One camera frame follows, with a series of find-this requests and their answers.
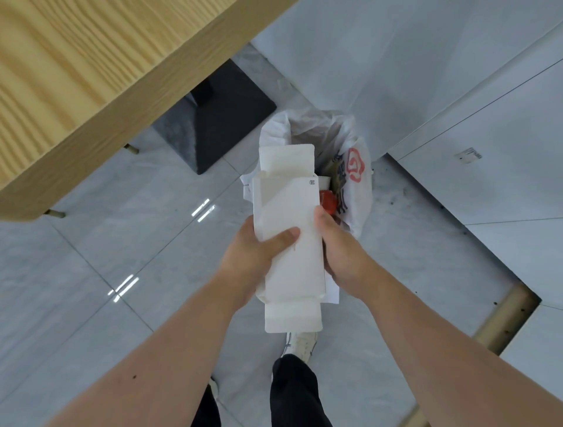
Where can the white cardboard box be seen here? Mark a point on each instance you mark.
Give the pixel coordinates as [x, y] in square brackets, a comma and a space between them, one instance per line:
[290, 202]

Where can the person's left hand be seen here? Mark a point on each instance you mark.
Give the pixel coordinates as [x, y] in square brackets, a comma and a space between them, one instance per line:
[246, 264]

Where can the orange plastic wrapper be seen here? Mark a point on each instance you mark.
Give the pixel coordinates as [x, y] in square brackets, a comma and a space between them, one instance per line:
[328, 201]

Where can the small cabinet sticker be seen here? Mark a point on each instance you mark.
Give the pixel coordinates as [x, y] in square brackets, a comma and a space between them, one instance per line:
[468, 155]

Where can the white plastic trash bag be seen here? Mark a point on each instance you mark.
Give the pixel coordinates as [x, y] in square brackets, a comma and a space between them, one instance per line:
[358, 193]

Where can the black brass-tipped chair leg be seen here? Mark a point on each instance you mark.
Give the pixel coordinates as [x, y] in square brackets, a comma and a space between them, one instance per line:
[55, 214]
[131, 149]

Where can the person's right forearm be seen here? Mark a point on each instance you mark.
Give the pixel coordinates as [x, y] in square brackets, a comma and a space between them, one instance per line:
[448, 365]

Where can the white cabinet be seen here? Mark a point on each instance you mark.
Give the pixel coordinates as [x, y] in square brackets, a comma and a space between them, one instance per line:
[506, 154]

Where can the person's black trousers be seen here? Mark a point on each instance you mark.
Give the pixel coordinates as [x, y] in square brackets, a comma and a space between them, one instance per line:
[294, 396]

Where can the wooden table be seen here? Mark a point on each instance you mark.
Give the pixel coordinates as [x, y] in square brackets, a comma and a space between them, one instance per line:
[88, 88]

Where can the person's right hand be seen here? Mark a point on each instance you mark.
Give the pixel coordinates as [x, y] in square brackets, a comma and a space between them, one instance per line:
[347, 264]

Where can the person's white right shoe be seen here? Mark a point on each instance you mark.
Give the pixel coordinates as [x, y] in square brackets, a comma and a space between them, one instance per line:
[302, 345]

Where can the person's left forearm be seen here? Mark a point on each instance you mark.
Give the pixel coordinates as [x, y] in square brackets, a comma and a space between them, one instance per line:
[167, 365]

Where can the black table base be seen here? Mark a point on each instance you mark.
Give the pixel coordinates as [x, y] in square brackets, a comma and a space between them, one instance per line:
[228, 114]

